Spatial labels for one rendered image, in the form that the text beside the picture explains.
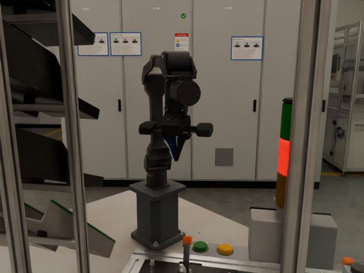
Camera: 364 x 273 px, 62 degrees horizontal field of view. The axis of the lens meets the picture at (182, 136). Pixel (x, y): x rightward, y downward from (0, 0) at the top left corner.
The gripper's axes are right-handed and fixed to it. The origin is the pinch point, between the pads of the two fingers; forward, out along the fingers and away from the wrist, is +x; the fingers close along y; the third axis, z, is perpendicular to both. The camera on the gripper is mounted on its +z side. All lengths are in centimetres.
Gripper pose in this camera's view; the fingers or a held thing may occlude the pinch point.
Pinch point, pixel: (176, 148)
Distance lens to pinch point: 79.6
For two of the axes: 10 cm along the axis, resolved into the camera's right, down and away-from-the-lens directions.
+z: -1.9, 2.1, -9.6
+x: 0.0, 9.8, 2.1
